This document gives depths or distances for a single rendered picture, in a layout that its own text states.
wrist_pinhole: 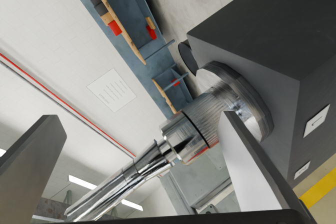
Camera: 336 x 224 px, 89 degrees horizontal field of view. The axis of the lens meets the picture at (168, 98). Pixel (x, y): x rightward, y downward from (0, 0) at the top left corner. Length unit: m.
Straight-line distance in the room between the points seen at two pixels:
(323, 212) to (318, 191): 0.10
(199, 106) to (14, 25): 4.36
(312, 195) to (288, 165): 1.21
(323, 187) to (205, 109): 1.32
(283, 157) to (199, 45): 0.13
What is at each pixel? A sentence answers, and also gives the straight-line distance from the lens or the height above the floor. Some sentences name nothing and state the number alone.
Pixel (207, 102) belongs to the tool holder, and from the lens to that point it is 0.16.
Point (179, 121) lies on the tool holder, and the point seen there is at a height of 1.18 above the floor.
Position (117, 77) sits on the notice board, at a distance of 4.83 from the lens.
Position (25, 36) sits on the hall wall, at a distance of 4.47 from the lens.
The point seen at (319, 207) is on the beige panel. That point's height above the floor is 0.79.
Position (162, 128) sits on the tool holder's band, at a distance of 0.16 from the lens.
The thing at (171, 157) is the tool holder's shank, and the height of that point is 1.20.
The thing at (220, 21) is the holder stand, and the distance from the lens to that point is 0.18.
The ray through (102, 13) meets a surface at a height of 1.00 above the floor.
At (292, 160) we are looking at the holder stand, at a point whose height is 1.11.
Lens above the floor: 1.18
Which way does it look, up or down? 4 degrees down
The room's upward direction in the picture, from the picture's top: 126 degrees counter-clockwise
